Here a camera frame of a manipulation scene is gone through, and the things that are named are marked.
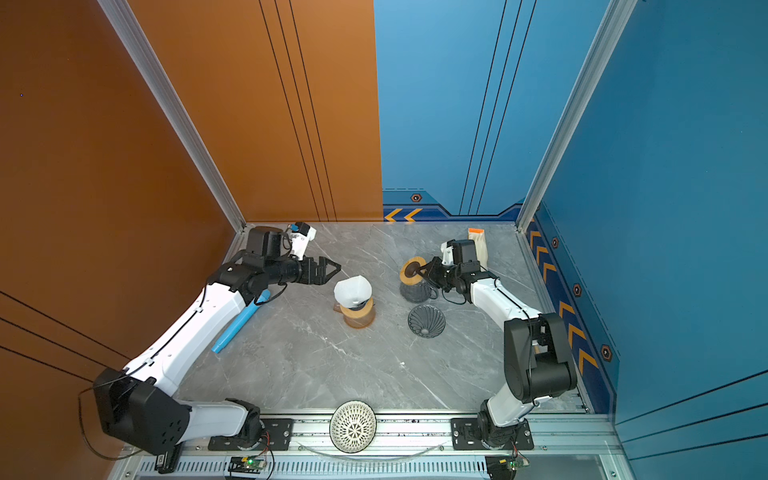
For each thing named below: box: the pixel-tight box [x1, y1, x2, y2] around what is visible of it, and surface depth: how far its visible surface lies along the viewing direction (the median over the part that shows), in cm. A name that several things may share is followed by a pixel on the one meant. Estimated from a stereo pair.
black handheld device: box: [154, 442, 183, 474], surface depth 70 cm
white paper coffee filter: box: [334, 274, 373, 309], surface depth 86 cm
